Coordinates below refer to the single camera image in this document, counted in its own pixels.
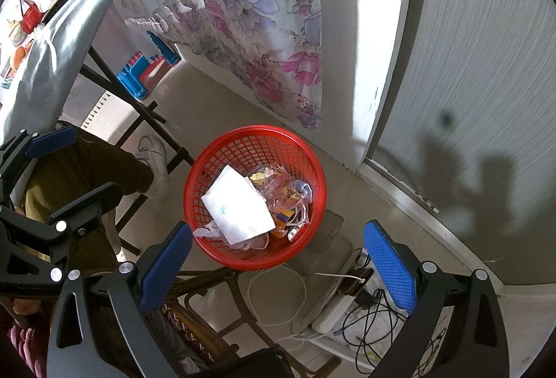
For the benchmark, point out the person's left hand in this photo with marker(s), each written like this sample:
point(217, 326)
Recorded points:
point(25, 307)

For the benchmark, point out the white power strip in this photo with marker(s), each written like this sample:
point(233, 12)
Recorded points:
point(330, 317)

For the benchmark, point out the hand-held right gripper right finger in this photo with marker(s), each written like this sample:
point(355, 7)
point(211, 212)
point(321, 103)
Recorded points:
point(391, 269)

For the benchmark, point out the red tote bag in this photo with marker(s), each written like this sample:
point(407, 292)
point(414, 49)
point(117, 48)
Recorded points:
point(32, 17)

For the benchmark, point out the blue face mask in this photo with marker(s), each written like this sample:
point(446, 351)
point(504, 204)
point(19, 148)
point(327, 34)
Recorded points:
point(305, 189)

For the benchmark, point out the grey seat cushion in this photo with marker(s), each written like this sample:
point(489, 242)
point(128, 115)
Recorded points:
point(323, 265)

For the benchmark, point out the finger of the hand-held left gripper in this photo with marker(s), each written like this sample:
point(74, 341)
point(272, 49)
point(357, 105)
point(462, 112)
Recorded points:
point(91, 202)
point(52, 142)

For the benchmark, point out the red plastic basket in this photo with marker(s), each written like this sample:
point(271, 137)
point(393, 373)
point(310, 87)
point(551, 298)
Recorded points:
point(226, 260)

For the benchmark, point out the wooden chair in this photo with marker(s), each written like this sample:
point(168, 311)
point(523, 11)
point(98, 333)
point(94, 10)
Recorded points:
point(243, 304)

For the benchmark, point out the person's olive trouser leg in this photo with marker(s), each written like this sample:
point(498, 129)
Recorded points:
point(100, 165)

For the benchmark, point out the beige hanging bag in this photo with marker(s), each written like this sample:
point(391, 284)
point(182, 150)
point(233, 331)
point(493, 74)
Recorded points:
point(16, 33)

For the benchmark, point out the blue plastic stool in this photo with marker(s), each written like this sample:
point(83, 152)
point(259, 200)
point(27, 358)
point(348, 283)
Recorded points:
point(130, 79)

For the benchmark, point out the person's white shoe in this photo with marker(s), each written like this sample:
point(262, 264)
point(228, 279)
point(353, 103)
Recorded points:
point(154, 160)

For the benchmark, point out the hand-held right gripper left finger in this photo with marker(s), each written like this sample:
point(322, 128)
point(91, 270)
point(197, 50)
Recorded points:
point(167, 265)

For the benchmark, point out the feather printed tablecloth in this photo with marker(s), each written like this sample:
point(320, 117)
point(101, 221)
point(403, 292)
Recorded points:
point(65, 26)

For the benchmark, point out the red plastic stool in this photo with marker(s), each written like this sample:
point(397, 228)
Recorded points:
point(154, 73)

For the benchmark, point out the white tissue packet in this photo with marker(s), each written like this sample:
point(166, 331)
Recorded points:
point(234, 204)

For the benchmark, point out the black table frame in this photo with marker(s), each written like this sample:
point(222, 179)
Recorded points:
point(143, 113)

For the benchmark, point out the floral curtain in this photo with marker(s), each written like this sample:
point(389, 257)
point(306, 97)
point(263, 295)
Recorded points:
point(260, 13)

